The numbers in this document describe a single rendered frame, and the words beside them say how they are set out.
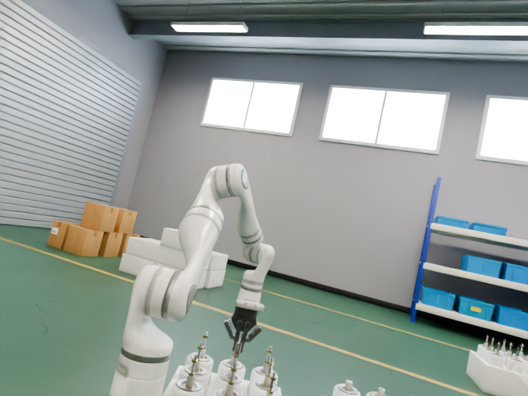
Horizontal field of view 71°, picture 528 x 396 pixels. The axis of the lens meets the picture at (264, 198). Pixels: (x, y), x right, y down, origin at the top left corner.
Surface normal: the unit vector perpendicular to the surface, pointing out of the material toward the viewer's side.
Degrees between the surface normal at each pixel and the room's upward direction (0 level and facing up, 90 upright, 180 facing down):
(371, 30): 90
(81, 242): 90
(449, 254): 90
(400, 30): 90
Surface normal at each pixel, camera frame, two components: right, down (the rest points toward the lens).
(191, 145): -0.34, -0.15
